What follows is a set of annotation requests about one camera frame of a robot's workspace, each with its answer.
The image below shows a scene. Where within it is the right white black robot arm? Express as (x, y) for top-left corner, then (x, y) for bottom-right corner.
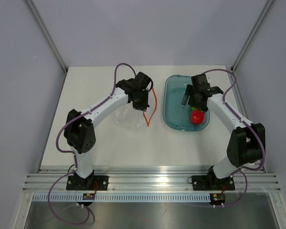
(182, 73), (266, 191)

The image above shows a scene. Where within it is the teal plastic bin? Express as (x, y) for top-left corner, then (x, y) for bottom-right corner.
(163, 75), (210, 132)

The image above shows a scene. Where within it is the right frame post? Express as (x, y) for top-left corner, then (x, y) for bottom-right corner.
(231, 0), (276, 72)

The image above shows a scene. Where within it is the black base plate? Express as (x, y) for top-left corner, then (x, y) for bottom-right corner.
(191, 175), (235, 191)
(66, 175), (109, 191)

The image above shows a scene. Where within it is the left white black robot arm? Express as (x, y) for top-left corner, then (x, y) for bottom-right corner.
(63, 72), (153, 191)

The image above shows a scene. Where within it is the left control board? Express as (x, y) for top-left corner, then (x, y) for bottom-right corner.
(82, 193), (95, 200)

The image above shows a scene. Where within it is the aluminium mounting rail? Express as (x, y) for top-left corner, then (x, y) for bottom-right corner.
(22, 166), (281, 193)

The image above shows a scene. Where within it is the right control board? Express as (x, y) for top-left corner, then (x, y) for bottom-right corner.
(211, 193), (225, 204)

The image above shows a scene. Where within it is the white slotted cable duct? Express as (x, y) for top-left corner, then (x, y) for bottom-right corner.
(32, 193), (211, 203)

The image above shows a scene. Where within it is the red fruit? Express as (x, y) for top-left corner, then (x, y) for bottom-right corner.
(190, 110), (204, 125)

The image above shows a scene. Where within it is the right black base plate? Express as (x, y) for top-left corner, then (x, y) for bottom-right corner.
(191, 175), (235, 191)

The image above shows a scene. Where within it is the clear orange zip top bag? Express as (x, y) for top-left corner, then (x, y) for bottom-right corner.
(114, 89), (158, 129)

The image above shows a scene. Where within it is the left frame post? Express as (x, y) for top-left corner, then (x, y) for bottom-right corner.
(24, 0), (68, 75)

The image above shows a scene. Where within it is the frame post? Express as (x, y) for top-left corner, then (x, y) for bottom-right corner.
(24, 0), (68, 75)
(231, 0), (276, 72)

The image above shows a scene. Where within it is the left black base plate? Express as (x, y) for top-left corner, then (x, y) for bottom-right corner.
(66, 175), (109, 191)

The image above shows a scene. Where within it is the control board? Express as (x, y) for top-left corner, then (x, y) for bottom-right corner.
(211, 193), (225, 204)
(82, 193), (95, 200)

